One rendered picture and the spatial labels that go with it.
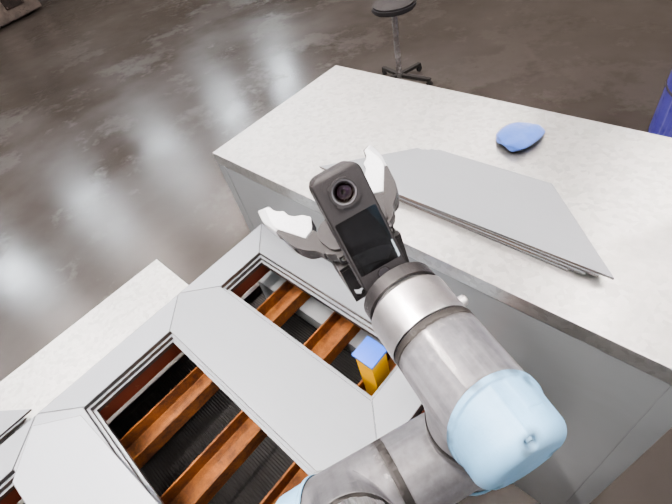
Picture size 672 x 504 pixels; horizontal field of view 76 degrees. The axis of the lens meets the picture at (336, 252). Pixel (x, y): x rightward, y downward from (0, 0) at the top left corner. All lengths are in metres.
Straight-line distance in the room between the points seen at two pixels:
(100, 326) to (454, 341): 1.35
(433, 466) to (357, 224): 0.21
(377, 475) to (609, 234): 0.75
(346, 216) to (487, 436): 0.19
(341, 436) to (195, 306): 0.56
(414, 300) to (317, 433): 0.67
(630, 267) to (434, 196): 0.41
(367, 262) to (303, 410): 0.67
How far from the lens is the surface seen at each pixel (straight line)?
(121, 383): 1.28
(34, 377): 1.60
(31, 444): 1.33
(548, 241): 0.94
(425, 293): 0.35
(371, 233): 0.37
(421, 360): 0.33
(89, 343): 1.55
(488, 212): 0.99
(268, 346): 1.11
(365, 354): 0.99
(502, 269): 0.91
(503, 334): 1.01
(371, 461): 0.40
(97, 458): 1.19
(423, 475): 0.40
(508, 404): 0.31
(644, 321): 0.90
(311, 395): 1.02
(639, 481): 1.93
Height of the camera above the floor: 1.76
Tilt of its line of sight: 47 degrees down
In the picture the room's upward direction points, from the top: 16 degrees counter-clockwise
